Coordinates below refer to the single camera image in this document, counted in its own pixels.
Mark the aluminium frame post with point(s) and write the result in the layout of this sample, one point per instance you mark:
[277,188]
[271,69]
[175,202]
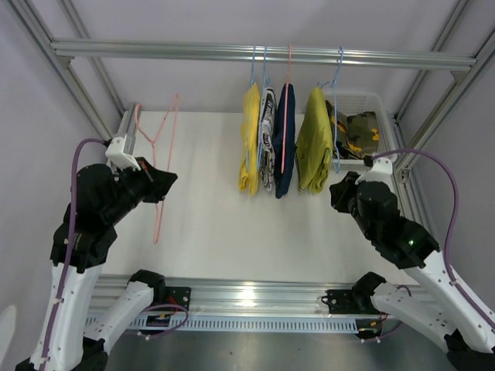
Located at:
[31,21]
[427,98]

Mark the black white print trousers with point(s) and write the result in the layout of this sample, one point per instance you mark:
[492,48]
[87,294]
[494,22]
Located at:
[266,152]

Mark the aluminium frame left post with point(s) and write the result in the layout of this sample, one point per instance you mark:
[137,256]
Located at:
[31,21]

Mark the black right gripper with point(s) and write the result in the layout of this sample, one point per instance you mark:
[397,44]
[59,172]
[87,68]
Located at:
[340,191]

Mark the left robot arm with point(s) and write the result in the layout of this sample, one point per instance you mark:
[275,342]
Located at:
[100,199]

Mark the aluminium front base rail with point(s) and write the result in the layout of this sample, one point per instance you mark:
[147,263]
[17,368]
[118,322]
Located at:
[231,298]

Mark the pink hanger of navy trousers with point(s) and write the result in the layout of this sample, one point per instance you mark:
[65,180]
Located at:
[285,116]

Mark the blue hanger of print trousers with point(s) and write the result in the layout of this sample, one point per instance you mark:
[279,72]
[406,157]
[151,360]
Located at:
[265,83]

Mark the blue hanger of olive trousers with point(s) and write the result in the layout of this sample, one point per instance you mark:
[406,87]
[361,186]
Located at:
[336,161]

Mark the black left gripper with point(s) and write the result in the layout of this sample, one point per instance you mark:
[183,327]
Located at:
[154,178]

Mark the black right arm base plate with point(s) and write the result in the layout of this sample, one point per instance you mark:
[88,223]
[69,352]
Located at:
[346,302]

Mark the aluminium hanging rail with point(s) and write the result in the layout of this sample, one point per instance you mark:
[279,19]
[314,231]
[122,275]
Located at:
[268,54]

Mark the white plastic basket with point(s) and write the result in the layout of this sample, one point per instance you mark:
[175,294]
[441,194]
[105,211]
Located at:
[353,101]

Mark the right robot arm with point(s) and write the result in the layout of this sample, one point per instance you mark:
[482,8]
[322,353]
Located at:
[463,325]

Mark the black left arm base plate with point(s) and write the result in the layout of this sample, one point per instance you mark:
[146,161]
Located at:
[176,295]

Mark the aluminium frame right post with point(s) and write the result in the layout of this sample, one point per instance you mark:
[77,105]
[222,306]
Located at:
[427,98]

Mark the white slotted cable duct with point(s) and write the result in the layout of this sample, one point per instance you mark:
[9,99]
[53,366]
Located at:
[203,323]

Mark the navy blue trousers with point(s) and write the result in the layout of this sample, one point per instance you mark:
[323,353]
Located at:
[282,182]

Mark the yellow trousers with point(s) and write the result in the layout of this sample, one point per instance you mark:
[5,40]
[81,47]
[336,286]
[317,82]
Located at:
[248,174]

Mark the blue hanger of yellow trousers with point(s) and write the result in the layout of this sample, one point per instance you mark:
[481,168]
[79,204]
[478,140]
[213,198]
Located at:
[253,77]

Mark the camouflage trousers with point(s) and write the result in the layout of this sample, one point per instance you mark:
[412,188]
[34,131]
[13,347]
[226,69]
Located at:
[358,135]

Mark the olive green trousers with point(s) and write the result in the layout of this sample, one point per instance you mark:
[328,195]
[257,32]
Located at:
[314,145]

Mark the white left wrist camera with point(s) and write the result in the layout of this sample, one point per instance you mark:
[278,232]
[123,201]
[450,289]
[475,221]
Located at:
[119,154]

